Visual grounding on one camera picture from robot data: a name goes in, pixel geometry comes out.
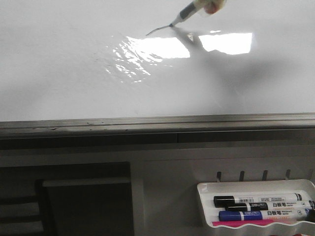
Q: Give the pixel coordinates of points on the black capped whiteboard marker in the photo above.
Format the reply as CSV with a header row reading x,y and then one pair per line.
x,y
222,201

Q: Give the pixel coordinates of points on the blue capped whiteboard marker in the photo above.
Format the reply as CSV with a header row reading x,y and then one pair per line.
x,y
297,214

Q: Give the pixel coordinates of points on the pink eraser strip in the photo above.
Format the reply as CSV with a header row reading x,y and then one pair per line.
x,y
235,224

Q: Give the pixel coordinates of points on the white whiteboard with aluminium frame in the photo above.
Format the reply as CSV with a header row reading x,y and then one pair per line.
x,y
114,66

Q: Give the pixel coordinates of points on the taped black whiteboard marker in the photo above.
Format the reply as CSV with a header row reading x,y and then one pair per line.
x,y
209,7

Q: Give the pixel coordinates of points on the white plastic marker tray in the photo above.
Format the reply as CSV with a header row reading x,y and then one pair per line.
x,y
207,191

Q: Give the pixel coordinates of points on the grey whiteboard stand frame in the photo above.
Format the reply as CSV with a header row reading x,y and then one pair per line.
x,y
165,169

